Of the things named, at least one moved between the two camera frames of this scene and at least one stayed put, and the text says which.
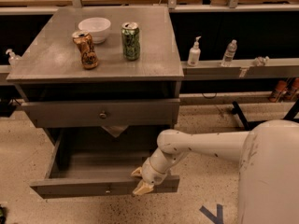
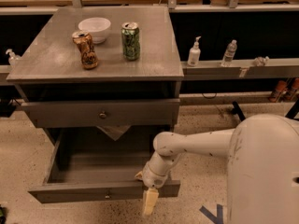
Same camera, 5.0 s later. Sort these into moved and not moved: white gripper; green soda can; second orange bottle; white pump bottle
Moved: white gripper
Not moved: white pump bottle; second orange bottle; green soda can
